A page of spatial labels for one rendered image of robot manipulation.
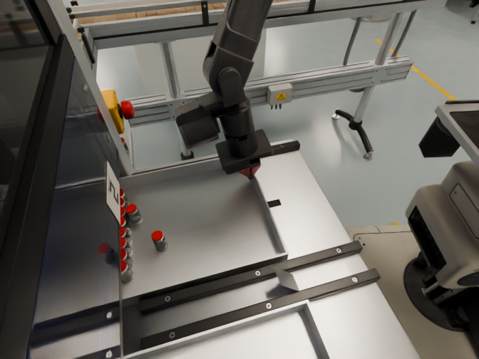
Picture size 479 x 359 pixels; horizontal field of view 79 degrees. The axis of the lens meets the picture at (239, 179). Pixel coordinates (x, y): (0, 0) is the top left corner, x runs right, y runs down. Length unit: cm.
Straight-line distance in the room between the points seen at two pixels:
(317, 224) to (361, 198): 126
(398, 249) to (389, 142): 106
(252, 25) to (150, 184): 40
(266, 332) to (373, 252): 90
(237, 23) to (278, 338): 47
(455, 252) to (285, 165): 42
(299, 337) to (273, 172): 34
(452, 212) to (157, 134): 181
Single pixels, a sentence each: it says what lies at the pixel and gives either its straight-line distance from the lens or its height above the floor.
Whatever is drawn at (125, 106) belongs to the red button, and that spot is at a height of 101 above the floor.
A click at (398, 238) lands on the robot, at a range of 143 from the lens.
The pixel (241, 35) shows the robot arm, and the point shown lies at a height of 120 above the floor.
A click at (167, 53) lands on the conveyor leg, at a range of 139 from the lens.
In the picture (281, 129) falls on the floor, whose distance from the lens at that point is 216.
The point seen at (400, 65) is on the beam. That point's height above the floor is 54.
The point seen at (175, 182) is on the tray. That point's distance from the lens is 67.
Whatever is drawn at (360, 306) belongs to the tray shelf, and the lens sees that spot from 56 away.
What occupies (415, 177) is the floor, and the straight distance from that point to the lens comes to 213.
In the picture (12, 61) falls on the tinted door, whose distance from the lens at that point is 34.
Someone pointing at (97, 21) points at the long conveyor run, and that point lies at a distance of 134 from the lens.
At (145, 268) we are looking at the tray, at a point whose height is 88.
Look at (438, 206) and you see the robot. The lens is 86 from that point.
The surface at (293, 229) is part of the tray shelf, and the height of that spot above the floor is 88.
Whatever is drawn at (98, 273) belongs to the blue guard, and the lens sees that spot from 38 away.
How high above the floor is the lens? 139
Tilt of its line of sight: 50 degrees down
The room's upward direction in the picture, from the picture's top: straight up
